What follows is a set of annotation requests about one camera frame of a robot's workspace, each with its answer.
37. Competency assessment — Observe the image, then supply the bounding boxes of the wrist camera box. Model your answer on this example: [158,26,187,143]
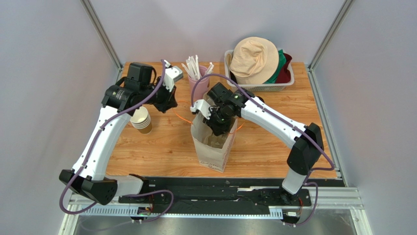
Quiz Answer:
[190,99,218,120]
[162,60,184,92]

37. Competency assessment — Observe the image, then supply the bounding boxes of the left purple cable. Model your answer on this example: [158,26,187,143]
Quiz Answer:
[58,59,175,226]

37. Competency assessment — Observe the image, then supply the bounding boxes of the white paper takeout bag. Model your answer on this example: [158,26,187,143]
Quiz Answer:
[172,109,242,173]

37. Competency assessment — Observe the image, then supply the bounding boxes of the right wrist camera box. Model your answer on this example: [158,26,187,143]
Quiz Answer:
[190,99,218,120]

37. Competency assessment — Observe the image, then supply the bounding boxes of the beige bucket hat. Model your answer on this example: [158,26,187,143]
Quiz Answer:
[229,37,280,85]

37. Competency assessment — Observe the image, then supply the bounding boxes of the pink straw holder cup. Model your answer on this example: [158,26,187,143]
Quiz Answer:
[188,76,210,101]

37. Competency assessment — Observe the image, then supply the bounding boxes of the dark red cloth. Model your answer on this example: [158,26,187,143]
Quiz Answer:
[275,52,292,84]

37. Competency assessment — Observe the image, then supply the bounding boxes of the stack of paper cups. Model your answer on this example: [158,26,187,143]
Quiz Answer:
[130,106,153,135]

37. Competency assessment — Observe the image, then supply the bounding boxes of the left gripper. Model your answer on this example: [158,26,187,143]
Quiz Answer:
[140,77,177,114]

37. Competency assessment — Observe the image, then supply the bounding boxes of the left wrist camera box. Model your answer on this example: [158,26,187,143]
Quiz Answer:
[162,60,184,92]

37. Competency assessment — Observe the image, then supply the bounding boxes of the white plastic basket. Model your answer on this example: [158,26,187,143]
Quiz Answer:
[224,49,295,92]

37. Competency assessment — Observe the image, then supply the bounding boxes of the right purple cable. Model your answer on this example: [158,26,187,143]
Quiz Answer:
[190,73,335,227]

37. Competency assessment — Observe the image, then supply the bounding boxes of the purple cable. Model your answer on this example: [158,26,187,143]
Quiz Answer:
[190,73,335,227]
[58,59,175,226]

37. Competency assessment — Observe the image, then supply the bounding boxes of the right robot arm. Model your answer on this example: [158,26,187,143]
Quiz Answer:
[192,83,324,195]

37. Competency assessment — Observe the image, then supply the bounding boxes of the green cloth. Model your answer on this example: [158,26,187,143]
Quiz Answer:
[264,49,287,84]

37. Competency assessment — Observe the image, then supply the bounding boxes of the wrapped white straws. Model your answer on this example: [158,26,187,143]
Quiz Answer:
[181,55,214,81]

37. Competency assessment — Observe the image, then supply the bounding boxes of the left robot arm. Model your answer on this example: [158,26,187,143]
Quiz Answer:
[59,60,184,205]

